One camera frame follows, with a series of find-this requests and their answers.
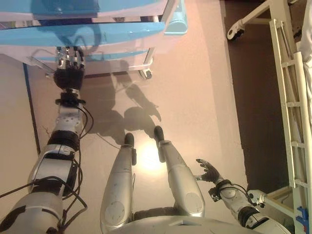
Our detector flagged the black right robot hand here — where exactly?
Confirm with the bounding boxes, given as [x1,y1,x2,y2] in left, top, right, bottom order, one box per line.
[195,158,224,183]

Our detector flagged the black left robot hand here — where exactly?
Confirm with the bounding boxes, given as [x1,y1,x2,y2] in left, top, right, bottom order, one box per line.
[53,45,85,91]

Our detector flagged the blue front cart drawer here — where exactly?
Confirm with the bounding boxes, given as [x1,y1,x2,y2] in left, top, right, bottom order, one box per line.
[30,0,161,19]
[36,48,150,61]
[0,14,167,47]

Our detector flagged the white medical cart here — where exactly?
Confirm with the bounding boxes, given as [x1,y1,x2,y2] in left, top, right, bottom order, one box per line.
[0,0,186,80]

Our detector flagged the blue bed corner bumper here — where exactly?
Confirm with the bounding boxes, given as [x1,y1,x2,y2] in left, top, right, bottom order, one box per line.
[296,206,312,234]

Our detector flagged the blue lid waste bin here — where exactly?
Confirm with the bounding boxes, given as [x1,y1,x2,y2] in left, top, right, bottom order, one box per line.
[163,0,190,35]

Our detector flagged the white bed sheet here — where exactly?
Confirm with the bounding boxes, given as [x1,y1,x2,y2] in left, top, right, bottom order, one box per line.
[298,0,312,71]

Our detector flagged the white hospital bed frame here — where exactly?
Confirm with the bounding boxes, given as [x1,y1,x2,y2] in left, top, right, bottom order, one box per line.
[226,0,312,234]

